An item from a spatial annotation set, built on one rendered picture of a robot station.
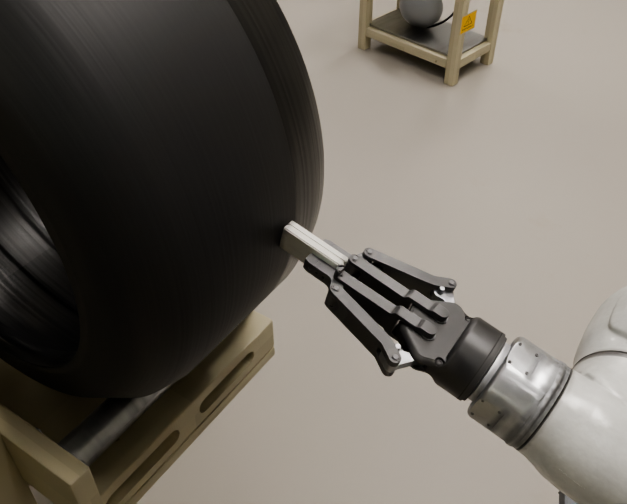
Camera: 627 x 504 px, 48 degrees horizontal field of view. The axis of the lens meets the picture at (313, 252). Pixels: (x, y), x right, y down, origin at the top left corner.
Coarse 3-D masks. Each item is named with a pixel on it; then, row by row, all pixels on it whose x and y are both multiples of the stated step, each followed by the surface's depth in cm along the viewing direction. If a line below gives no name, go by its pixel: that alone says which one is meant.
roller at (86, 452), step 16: (112, 400) 85; (128, 400) 85; (144, 400) 87; (96, 416) 83; (112, 416) 84; (128, 416) 85; (80, 432) 82; (96, 432) 82; (112, 432) 83; (64, 448) 80; (80, 448) 81; (96, 448) 82
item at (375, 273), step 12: (360, 264) 69; (360, 276) 69; (372, 276) 68; (384, 276) 68; (372, 288) 69; (384, 288) 68; (396, 288) 68; (396, 300) 68; (408, 300) 67; (420, 300) 67; (432, 312) 66; (444, 312) 66
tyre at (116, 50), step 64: (0, 0) 50; (64, 0) 51; (128, 0) 55; (192, 0) 58; (256, 0) 63; (0, 64) 51; (64, 64) 51; (128, 64) 53; (192, 64) 57; (256, 64) 62; (0, 128) 53; (64, 128) 52; (128, 128) 53; (192, 128) 57; (256, 128) 62; (320, 128) 72; (0, 192) 102; (64, 192) 54; (128, 192) 54; (192, 192) 57; (256, 192) 64; (320, 192) 76; (0, 256) 99; (64, 256) 59; (128, 256) 57; (192, 256) 60; (256, 256) 68; (0, 320) 93; (64, 320) 96; (128, 320) 61; (192, 320) 64; (64, 384) 79; (128, 384) 71
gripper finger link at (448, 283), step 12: (372, 252) 70; (372, 264) 72; (384, 264) 70; (396, 264) 70; (408, 264) 70; (396, 276) 70; (408, 276) 69; (420, 276) 69; (432, 276) 70; (408, 288) 71; (420, 288) 70; (432, 288) 70
